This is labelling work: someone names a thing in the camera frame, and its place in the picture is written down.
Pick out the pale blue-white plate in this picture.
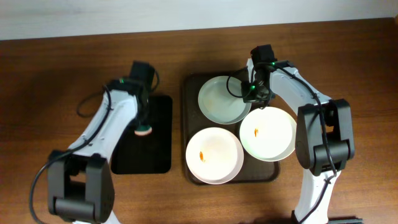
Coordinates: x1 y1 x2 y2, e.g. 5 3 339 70
198 76 251 124

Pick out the white plate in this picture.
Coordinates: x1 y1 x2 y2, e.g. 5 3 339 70
239 107 297 162
185 128 244 185

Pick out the green and white sponge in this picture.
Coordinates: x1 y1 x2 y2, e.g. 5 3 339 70
134 125 152 136

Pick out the white plate front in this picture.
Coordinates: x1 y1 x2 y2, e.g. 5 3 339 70
185 128 244 185

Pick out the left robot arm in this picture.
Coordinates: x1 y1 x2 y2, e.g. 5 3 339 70
47 61 160 223

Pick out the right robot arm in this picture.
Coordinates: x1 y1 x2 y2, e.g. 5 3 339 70
244 44 355 223

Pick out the small black tray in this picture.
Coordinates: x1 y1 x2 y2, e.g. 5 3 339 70
111 95 173 175

